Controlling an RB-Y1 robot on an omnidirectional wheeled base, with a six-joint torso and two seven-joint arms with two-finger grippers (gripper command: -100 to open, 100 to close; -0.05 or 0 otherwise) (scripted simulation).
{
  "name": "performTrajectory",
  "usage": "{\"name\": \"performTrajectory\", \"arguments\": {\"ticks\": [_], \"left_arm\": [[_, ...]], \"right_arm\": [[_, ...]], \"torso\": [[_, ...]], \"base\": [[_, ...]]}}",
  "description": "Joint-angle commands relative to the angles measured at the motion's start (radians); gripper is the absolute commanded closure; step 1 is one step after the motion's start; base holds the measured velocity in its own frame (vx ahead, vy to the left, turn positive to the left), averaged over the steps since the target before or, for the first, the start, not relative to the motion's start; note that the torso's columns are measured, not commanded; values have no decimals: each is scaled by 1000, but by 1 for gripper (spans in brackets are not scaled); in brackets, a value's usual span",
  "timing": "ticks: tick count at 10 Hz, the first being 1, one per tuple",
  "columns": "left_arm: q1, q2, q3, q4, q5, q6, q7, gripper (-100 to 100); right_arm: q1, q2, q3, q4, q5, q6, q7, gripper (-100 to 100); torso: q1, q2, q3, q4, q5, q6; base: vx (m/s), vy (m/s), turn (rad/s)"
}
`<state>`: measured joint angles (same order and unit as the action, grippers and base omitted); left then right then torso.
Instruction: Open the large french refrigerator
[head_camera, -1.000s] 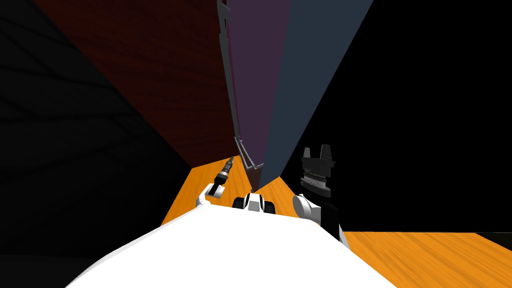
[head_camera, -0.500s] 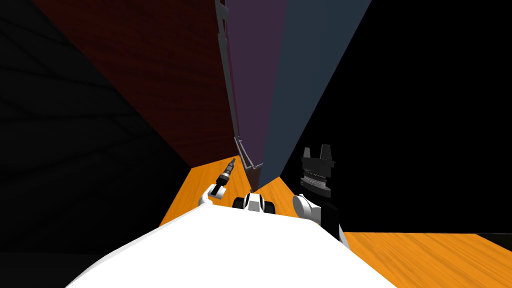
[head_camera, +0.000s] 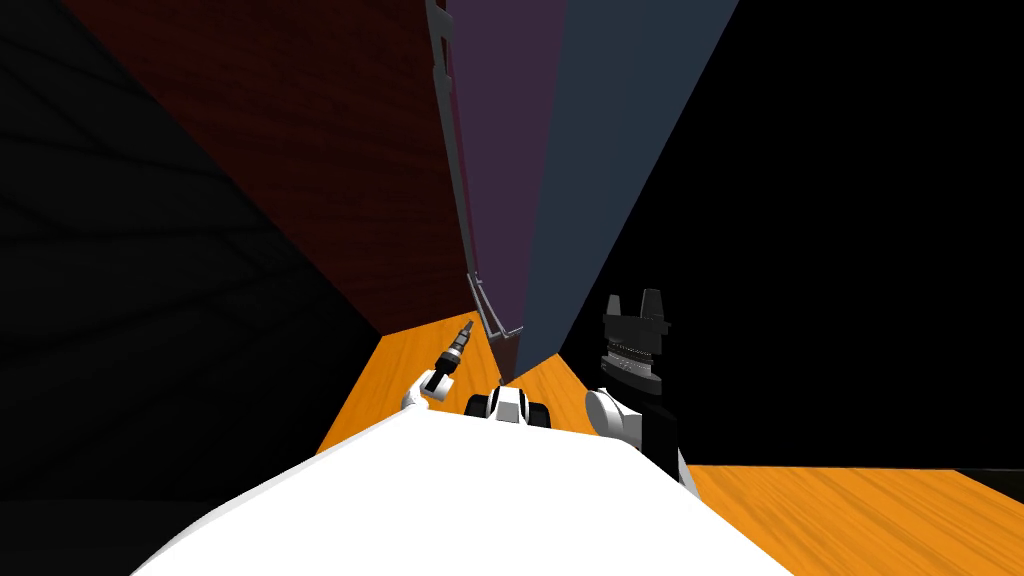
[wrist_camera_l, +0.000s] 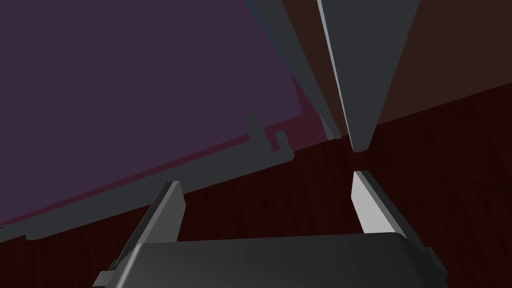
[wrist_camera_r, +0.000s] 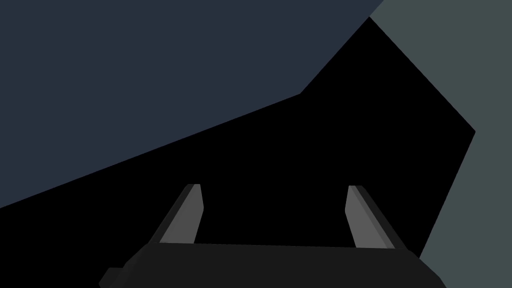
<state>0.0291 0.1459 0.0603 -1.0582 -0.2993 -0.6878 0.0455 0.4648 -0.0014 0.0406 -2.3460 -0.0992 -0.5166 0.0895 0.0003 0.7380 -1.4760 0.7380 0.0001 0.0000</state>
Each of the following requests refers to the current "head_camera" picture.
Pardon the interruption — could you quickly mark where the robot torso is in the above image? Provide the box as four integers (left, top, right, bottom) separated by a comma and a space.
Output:
130, 383, 795, 576

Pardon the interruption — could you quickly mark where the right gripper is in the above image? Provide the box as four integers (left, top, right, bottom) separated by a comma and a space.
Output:
601, 288, 673, 358

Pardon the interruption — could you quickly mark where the dark red wooden door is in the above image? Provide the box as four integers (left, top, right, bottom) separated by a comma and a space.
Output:
59, 0, 483, 337

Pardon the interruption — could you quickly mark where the grey metal bar handle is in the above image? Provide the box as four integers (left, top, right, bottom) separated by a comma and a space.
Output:
425, 0, 526, 341

